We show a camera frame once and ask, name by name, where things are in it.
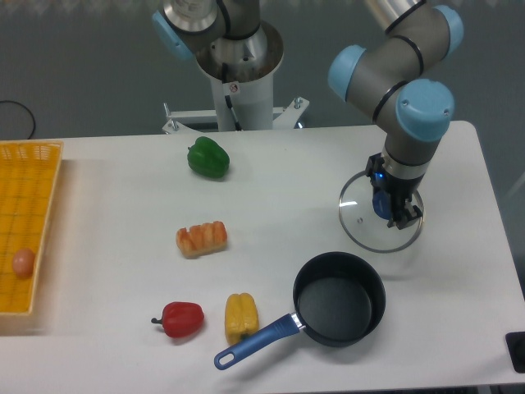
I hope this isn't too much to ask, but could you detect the toy bread loaf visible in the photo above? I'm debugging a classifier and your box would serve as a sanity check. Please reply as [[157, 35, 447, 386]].
[[176, 221, 228, 259]]

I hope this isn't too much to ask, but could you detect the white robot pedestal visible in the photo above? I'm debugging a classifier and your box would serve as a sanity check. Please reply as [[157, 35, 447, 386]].
[[163, 21, 309, 134]]

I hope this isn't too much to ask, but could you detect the black cable on floor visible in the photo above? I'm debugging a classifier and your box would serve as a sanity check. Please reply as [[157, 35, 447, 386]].
[[0, 100, 36, 140]]

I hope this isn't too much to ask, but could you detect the yellow plastic basket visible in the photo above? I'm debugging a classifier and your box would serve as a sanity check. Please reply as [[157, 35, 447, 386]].
[[1, 140, 63, 316]]

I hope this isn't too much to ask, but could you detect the brown egg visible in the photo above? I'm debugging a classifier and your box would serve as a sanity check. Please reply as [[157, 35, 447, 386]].
[[11, 248, 35, 279]]

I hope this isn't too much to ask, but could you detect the black saucepan with blue handle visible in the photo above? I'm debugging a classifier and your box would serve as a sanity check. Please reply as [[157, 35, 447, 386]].
[[214, 251, 386, 370]]

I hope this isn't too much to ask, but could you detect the black device at table edge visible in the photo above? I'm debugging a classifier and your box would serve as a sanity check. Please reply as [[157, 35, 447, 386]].
[[505, 332, 525, 373]]

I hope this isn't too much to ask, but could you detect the yellow bell pepper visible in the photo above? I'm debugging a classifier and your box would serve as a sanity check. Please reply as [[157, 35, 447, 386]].
[[225, 293, 259, 346]]

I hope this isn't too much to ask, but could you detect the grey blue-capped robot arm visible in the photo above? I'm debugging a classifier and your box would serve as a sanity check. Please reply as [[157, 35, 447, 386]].
[[152, 1, 463, 229]]

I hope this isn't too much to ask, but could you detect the red bell pepper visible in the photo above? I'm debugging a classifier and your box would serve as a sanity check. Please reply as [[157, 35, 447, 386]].
[[151, 301, 204, 339]]

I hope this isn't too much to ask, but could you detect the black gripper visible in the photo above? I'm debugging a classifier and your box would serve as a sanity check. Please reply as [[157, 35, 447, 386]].
[[365, 153, 423, 230]]

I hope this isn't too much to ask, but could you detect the glass lid with blue knob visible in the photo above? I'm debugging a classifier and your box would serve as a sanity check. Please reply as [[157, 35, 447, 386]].
[[338, 172, 424, 254]]

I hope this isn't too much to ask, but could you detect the black cable on pedestal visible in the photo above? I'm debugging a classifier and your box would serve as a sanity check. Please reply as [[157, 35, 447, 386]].
[[221, 62, 244, 132]]

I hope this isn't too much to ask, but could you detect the green bell pepper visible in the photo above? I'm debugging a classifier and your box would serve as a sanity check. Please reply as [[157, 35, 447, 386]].
[[187, 136, 230, 179]]

